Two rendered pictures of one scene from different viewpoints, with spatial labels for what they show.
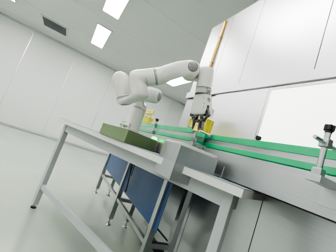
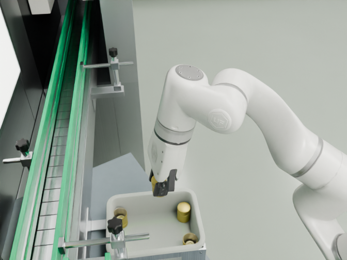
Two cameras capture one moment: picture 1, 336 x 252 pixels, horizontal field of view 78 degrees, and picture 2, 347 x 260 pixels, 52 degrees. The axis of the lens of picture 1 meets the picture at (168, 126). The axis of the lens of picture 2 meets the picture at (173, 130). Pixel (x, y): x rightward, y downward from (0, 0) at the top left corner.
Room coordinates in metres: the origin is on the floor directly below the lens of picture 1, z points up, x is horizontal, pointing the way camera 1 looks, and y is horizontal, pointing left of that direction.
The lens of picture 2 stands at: (1.47, 0.06, 1.56)
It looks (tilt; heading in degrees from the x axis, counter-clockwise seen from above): 41 degrees down; 198
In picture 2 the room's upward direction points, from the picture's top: straight up
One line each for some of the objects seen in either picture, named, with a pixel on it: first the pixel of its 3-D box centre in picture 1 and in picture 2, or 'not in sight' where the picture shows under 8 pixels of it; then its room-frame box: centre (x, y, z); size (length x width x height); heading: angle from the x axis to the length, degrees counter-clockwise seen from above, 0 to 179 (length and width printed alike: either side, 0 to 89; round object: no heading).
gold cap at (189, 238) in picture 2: not in sight; (189, 244); (1.02, -0.05, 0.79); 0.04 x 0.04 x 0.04
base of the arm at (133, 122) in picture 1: (132, 119); not in sight; (1.32, 0.23, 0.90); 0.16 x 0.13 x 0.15; 136
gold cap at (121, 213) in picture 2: not in sight; (120, 218); (1.00, -0.24, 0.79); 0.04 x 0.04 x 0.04
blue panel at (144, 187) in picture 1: (137, 168); not in sight; (1.98, 0.13, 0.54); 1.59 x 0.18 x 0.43; 26
